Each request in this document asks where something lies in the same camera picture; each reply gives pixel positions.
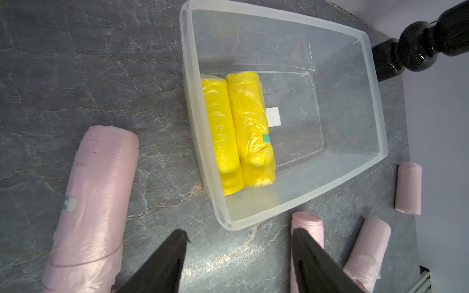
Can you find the yellow trash bag roll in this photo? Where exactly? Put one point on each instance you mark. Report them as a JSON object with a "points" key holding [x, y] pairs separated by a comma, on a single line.
{"points": [[218, 109], [252, 132]]}

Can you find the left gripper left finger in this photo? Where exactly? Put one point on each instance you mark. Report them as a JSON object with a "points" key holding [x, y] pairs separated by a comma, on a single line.
{"points": [[161, 273]]}

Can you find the potted green plant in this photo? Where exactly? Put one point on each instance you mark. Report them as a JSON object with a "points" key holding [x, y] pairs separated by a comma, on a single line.
{"points": [[420, 43]]}

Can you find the white label in box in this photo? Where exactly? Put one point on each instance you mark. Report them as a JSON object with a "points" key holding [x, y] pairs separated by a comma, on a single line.
{"points": [[273, 117]]}

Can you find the pink roll far right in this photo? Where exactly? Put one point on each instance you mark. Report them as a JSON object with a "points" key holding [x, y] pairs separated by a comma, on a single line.
{"points": [[409, 189]]}

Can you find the pink roll upper left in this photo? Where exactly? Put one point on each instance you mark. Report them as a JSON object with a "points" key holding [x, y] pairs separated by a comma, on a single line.
{"points": [[87, 250]]}

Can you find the pink roll lower right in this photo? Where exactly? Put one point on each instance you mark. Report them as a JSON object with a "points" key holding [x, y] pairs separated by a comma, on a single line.
{"points": [[365, 261]]}

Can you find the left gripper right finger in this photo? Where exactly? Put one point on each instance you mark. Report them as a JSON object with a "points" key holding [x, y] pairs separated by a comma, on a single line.
{"points": [[315, 270]]}

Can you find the clear plastic storage box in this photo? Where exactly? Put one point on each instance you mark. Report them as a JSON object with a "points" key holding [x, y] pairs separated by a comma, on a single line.
{"points": [[320, 75]]}

